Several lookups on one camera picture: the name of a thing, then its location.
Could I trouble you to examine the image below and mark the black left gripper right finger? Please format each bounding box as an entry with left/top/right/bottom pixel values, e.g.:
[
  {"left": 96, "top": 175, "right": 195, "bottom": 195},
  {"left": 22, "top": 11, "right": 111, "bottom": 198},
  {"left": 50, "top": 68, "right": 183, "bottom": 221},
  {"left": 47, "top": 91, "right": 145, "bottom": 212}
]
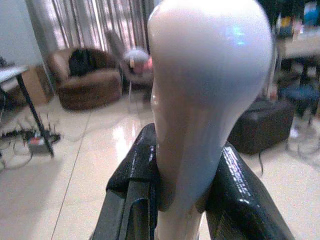
[{"left": 199, "top": 144, "right": 296, "bottom": 240}]

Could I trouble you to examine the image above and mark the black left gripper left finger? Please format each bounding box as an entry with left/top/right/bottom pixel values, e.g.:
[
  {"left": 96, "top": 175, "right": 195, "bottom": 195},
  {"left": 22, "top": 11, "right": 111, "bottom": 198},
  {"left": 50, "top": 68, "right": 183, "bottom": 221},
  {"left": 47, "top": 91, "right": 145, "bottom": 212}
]
[{"left": 90, "top": 123, "right": 161, "bottom": 240}]

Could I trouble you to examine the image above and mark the white broom handle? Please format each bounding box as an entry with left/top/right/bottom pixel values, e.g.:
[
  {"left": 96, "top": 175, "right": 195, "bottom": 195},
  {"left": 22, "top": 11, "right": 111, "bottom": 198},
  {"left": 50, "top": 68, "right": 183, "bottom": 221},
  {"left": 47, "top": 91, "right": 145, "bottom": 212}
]
[{"left": 146, "top": 0, "right": 274, "bottom": 240}]

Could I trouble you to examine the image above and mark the dark brown ottoman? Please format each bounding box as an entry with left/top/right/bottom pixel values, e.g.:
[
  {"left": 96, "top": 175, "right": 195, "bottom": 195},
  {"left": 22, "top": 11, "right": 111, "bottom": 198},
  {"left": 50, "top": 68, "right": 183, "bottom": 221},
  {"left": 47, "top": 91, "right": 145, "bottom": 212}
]
[{"left": 227, "top": 98, "right": 296, "bottom": 156}]

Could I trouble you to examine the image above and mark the grey power strip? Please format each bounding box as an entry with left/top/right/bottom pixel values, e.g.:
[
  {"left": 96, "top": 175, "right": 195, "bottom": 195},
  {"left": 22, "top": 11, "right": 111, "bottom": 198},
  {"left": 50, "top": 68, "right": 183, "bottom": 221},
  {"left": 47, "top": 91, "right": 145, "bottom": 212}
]
[{"left": 26, "top": 136, "right": 51, "bottom": 156}]

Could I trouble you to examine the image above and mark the brown armchair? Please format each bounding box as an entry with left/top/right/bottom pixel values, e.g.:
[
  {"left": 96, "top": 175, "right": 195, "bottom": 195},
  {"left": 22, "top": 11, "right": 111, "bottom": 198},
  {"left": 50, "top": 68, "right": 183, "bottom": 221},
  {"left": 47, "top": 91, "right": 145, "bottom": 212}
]
[{"left": 47, "top": 47, "right": 123, "bottom": 111}]

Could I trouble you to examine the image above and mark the black cushion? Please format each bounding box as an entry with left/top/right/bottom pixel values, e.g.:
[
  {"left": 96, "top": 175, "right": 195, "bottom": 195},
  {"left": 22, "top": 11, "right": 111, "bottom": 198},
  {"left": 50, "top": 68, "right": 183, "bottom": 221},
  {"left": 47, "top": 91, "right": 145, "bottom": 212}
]
[{"left": 67, "top": 48, "right": 97, "bottom": 77}]

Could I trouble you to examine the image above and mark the cardboard box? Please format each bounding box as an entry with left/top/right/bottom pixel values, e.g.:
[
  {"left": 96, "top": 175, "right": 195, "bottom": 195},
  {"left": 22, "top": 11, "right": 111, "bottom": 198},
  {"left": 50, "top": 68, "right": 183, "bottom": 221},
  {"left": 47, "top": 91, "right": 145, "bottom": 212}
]
[{"left": 21, "top": 65, "right": 53, "bottom": 106}]

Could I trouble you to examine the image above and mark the black folding table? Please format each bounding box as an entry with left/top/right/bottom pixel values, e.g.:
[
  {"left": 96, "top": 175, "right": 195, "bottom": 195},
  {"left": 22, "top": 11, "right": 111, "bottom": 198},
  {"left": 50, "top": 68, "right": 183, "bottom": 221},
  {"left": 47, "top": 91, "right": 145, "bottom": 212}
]
[{"left": 0, "top": 63, "right": 56, "bottom": 159}]

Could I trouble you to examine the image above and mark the white desk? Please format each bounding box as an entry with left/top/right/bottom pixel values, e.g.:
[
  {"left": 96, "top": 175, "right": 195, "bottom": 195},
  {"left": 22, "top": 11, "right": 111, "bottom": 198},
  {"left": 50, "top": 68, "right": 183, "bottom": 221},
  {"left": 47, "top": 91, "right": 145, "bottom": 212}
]
[{"left": 276, "top": 34, "right": 320, "bottom": 86}]

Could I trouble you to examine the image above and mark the grey striped curtain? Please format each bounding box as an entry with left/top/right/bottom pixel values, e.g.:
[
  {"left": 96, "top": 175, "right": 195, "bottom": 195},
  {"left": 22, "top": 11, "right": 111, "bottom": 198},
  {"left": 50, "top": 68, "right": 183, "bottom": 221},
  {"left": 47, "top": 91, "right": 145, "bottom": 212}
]
[{"left": 24, "top": 0, "right": 155, "bottom": 55}]

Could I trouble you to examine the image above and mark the black cable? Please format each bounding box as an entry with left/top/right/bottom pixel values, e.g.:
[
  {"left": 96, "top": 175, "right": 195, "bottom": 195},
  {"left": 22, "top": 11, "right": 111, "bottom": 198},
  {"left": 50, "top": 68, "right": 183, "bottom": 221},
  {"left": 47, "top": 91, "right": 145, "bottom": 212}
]
[{"left": 257, "top": 149, "right": 266, "bottom": 177}]

